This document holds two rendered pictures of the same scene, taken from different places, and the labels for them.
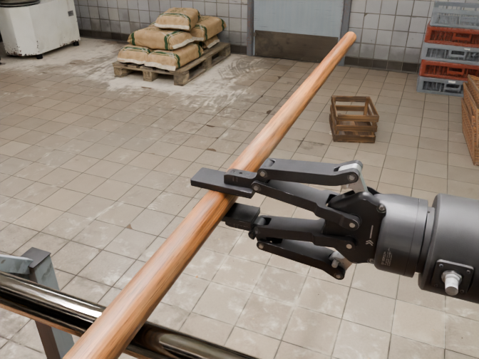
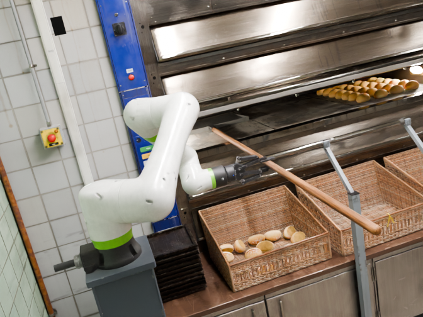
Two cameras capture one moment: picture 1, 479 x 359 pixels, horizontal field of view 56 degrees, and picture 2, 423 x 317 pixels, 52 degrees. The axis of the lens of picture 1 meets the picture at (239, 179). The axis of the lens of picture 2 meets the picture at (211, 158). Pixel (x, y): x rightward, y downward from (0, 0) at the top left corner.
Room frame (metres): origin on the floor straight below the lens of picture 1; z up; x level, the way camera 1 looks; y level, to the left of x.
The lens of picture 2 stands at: (1.83, -1.24, 1.82)
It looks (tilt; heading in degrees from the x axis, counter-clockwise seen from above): 16 degrees down; 146
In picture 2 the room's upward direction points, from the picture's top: 11 degrees counter-clockwise
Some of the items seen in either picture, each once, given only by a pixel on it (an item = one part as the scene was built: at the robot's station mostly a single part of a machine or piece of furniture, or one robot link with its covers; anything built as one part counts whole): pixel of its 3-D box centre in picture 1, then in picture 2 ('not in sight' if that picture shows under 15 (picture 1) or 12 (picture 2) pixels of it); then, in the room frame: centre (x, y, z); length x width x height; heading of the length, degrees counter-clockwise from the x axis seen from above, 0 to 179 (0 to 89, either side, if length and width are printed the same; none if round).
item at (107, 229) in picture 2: not in sight; (109, 211); (0.62, -0.82, 1.36); 0.16 x 0.13 x 0.19; 36
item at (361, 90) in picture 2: not in sight; (364, 87); (-0.06, 1.46, 1.21); 0.61 x 0.48 x 0.06; 158
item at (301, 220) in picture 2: not in sight; (261, 233); (0.16, 0.12, 0.72); 0.56 x 0.49 x 0.28; 70
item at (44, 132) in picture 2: not in sight; (52, 136); (-0.39, -0.65, 1.46); 0.10 x 0.07 x 0.10; 68
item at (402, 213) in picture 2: not in sight; (359, 203); (0.39, 0.68, 0.72); 0.56 x 0.49 x 0.28; 69
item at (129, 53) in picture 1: (145, 50); not in sight; (4.76, 0.98, 0.22); 0.62 x 0.36 x 0.15; 163
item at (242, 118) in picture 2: not in sight; (204, 123); (-0.67, 0.46, 1.19); 0.55 x 0.36 x 0.03; 68
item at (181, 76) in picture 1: (175, 58); not in sight; (4.97, 0.70, 0.07); 1.20 x 0.80 x 0.14; 158
